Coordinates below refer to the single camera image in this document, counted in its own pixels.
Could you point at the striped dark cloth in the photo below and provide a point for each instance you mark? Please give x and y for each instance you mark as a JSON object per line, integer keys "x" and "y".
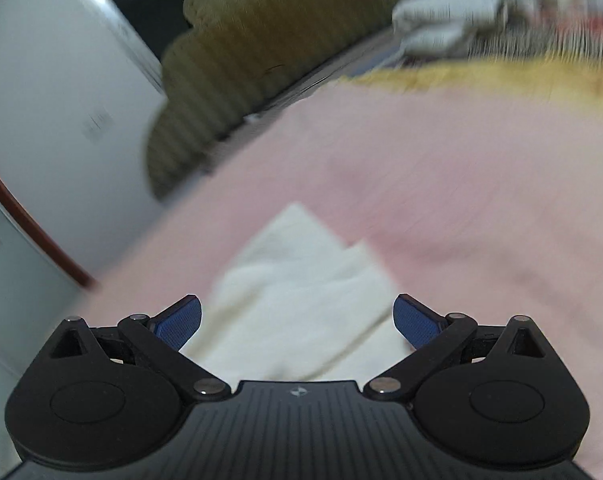
{"x": 541, "y": 42}

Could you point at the pink floral blanket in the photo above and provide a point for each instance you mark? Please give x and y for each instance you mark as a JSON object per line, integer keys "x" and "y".
{"x": 456, "y": 185}

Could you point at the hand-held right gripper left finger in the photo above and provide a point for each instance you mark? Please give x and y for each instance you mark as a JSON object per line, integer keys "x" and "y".
{"x": 179, "y": 322}

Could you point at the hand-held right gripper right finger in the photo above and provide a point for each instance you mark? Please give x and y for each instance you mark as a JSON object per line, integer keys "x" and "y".
{"x": 416, "y": 322}

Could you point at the yellow blanket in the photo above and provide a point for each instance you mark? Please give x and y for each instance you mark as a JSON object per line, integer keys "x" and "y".
{"x": 506, "y": 77}

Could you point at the white wardrobe with flower decals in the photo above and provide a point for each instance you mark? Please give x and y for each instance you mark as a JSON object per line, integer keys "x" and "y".
{"x": 6, "y": 310}

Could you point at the white door frame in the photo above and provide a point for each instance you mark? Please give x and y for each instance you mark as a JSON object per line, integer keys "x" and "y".
{"x": 126, "y": 35}

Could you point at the brown wooden door trim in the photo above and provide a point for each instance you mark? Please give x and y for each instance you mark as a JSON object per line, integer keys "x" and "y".
{"x": 31, "y": 220}

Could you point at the cream pants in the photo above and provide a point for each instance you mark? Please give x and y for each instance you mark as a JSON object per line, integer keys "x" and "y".
{"x": 296, "y": 305}

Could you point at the olive padded headboard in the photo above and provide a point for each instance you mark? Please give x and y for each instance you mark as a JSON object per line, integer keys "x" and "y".
{"x": 261, "y": 45}

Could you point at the white cloth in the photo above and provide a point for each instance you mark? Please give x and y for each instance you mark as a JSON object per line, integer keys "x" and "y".
{"x": 451, "y": 5}

